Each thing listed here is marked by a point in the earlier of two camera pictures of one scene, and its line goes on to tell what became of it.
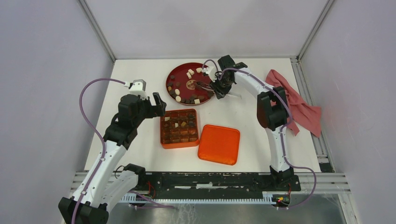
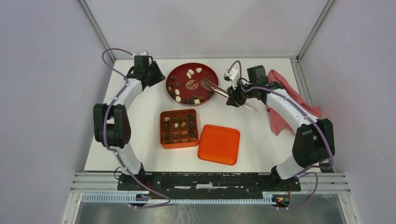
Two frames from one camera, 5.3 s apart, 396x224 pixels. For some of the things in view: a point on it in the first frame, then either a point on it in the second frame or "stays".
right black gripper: x=220 y=93 to x=234 y=98
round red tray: x=181 y=84 stays
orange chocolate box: x=179 y=128 stays
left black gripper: x=160 y=105 to x=159 y=76
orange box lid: x=219 y=144 stays
